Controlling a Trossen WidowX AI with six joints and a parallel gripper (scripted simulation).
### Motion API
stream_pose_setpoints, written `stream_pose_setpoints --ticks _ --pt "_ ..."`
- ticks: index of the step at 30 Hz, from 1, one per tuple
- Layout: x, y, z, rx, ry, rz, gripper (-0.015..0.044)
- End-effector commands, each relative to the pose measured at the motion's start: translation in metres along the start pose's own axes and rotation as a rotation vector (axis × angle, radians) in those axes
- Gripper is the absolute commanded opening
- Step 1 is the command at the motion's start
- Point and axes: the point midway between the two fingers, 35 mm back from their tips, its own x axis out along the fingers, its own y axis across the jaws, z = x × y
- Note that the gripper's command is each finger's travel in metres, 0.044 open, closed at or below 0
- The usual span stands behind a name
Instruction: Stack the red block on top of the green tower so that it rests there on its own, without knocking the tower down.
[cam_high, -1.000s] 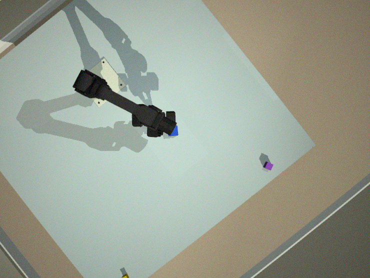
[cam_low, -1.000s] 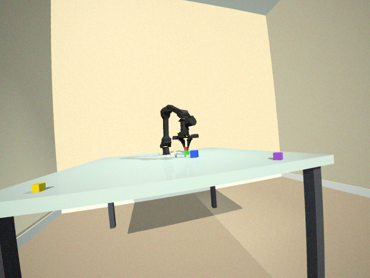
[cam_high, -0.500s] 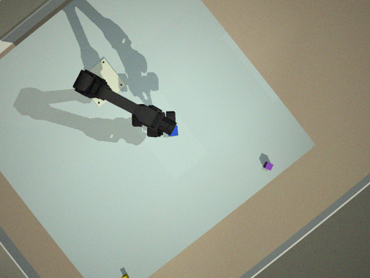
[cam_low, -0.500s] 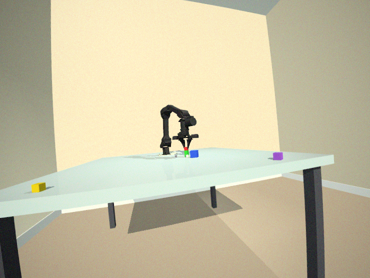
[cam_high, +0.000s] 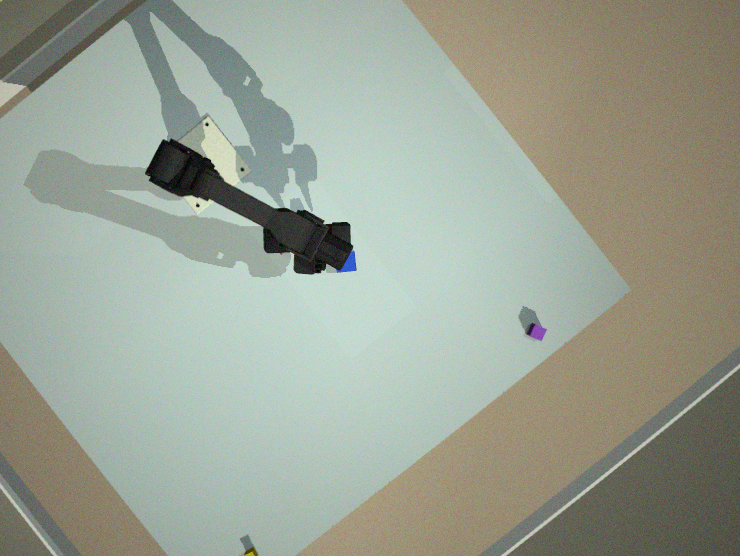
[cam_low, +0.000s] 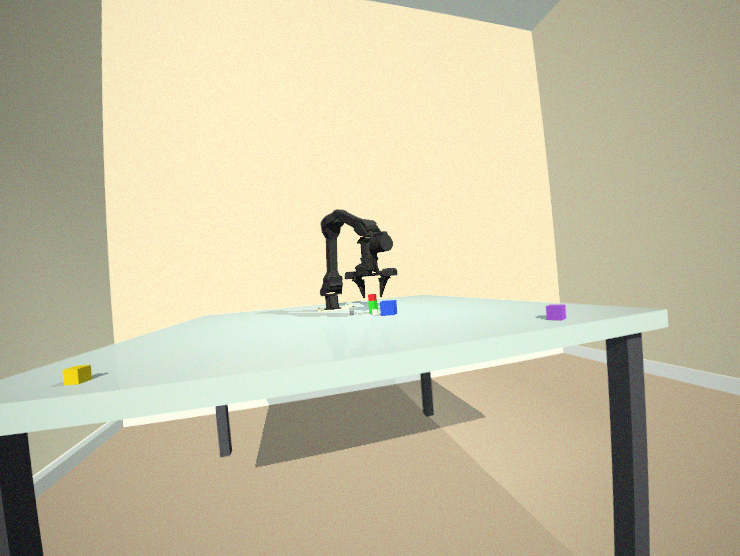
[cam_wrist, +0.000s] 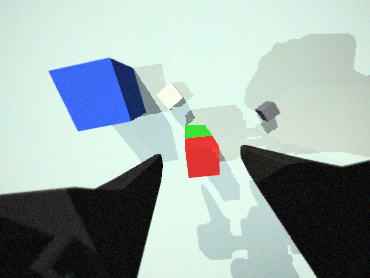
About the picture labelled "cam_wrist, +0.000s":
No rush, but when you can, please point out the red block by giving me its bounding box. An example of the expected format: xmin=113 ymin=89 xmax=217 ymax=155
xmin=185 ymin=136 xmax=220 ymax=178

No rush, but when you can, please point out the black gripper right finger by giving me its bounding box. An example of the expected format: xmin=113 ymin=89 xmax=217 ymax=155
xmin=240 ymin=145 xmax=370 ymax=278

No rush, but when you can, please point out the blue cube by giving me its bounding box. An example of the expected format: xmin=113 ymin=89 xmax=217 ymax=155
xmin=49 ymin=58 xmax=146 ymax=132

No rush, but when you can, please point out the green block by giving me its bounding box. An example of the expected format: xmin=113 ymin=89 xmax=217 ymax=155
xmin=186 ymin=130 xmax=212 ymax=138
xmin=185 ymin=125 xmax=208 ymax=138

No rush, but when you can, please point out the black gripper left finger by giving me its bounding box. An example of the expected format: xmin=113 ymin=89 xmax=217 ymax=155
xmin=0 ymin=154 xmax=163 ymax=278

